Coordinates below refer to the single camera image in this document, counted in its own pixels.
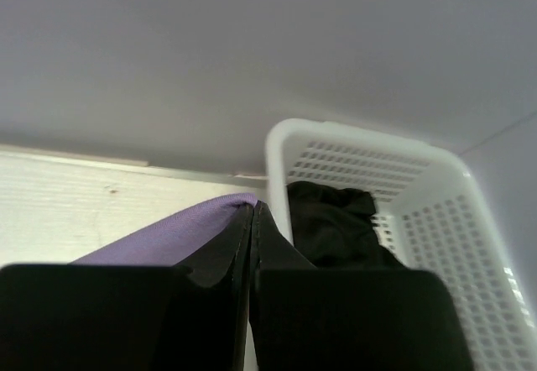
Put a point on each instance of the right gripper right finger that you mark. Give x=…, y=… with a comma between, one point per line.
x=305, y=318

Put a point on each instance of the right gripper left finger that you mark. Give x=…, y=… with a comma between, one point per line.
x=191, y=315

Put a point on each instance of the purple t shirt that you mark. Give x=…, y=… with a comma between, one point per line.
x=173, y=238

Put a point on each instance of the black t shirt in basket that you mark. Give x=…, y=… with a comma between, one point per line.
x=333, y=228

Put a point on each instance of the white plastic basket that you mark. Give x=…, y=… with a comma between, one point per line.
x=431, y=215

